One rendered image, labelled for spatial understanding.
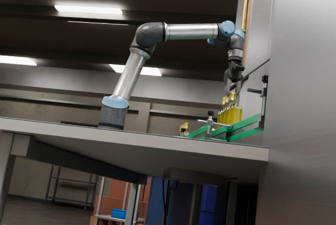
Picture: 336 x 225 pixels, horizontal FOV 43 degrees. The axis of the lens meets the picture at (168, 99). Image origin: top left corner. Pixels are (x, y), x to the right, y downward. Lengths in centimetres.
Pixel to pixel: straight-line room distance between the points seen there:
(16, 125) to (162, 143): 41
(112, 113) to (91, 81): 880
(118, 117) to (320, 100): 121
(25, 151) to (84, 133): 20
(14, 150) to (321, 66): 85
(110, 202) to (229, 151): 600
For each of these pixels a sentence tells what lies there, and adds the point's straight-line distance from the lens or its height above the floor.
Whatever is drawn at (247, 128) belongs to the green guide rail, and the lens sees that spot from 179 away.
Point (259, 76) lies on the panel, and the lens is 224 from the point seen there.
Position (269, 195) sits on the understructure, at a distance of 103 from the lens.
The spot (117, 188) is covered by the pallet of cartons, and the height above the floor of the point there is 64.
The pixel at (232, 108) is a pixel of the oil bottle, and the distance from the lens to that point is 209.
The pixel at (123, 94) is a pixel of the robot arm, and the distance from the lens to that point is 209.
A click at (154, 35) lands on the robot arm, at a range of 205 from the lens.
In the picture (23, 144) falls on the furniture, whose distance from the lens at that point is 127.
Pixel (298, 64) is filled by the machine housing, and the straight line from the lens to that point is 100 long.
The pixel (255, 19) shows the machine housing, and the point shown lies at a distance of 261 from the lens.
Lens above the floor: 60
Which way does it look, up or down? 13 degrees up
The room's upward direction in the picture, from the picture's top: 8 degrees clockwise
